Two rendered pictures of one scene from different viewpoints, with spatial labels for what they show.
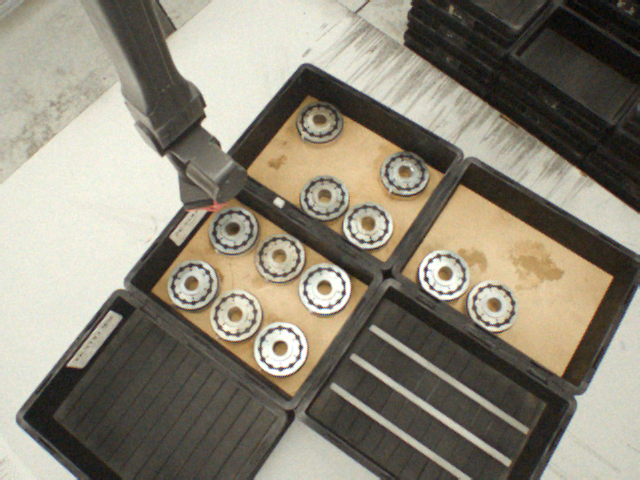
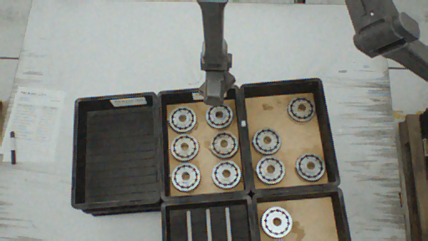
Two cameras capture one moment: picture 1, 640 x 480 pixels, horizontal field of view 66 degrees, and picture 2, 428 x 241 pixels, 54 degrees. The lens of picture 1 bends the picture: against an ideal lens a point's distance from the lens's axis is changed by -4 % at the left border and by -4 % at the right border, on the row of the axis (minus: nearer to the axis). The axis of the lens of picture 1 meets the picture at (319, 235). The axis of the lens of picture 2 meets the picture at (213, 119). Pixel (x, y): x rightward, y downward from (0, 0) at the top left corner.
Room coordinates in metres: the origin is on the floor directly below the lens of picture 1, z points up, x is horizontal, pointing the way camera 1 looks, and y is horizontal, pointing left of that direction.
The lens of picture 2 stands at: (-0.01, -0.24, 2.33)
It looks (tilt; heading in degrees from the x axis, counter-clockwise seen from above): 70 degrees down; 51
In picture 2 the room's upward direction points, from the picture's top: 6 degrees counter-clockwise
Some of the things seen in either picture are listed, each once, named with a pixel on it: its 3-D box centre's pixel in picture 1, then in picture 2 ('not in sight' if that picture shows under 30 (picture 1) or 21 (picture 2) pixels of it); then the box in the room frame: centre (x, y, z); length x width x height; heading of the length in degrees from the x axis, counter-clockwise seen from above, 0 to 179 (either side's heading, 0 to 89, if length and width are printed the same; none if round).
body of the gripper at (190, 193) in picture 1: (195, 163); (216, 79); (0.36, 0.17, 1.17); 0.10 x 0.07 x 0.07; 5
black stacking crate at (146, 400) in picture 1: (159, 417); (119, 152); (0.01, 0.33, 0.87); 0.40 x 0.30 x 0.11; 50
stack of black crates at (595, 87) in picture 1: (563, 90); not in sight; (0.97, -0.90, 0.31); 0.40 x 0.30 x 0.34; 43
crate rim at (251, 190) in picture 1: (251, 280); (201, 141); (0.24, 0.13, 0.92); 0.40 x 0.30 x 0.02; 50
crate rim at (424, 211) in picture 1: (342, 160); (287, 133); (0.47, -0.06, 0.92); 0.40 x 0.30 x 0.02; 50
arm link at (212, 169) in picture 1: (199, 147); (216, 79); (0.33, 0.14, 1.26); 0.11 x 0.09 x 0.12; 43
